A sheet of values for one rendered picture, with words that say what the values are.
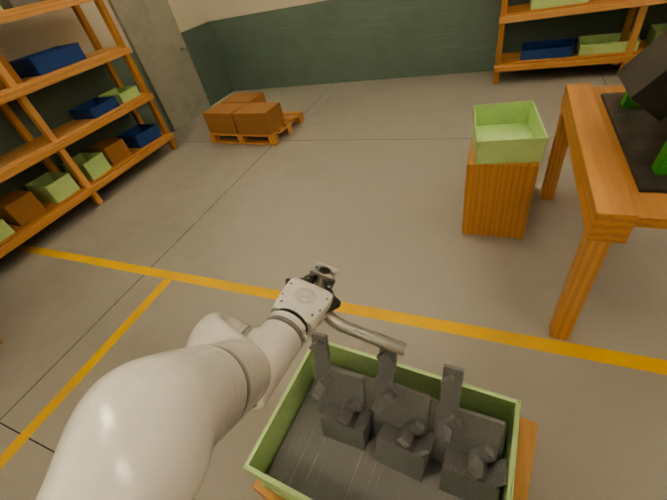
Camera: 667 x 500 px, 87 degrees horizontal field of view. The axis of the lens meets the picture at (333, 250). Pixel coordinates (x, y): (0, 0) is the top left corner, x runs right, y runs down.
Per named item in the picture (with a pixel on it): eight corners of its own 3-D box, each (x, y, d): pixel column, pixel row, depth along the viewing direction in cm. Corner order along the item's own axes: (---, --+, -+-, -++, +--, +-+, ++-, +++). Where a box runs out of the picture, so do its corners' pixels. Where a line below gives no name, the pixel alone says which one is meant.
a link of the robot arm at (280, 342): (254, 335, 68) (295, 359, 67) (209, 391, 57) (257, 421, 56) (262, 309, 63) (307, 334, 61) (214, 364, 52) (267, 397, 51)
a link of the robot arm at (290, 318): (307, 331, 61) (314, 320, 63) (263, 312, 63) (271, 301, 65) (301, 360, 66) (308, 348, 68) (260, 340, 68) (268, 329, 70)
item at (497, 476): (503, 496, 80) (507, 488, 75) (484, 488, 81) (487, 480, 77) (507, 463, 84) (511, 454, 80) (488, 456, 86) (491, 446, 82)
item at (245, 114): (211, 143, 531) (199, 113, 502) (243, 120, 581) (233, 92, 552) (275, 146, 478) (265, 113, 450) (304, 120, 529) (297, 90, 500)
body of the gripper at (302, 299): (314, 326, 63) (336, 290, 72) (264, 304, 65) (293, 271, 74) (308, 351, 67) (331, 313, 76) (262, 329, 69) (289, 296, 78)
